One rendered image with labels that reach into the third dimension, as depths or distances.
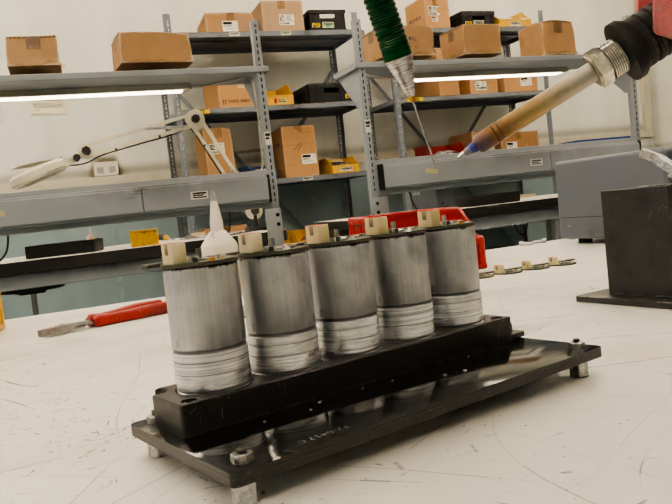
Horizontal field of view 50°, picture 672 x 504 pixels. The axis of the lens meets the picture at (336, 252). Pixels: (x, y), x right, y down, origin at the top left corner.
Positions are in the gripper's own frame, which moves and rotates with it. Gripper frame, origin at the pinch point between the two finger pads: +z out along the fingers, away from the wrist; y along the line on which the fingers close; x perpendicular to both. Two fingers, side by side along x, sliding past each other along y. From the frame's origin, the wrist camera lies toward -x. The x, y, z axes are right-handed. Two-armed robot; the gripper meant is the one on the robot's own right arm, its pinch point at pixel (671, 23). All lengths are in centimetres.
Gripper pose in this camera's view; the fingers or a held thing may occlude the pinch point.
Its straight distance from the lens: 31.7
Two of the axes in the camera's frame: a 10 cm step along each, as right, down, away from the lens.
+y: -1.5, 0.8, -9.9
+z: -3.3, 9.4, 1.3
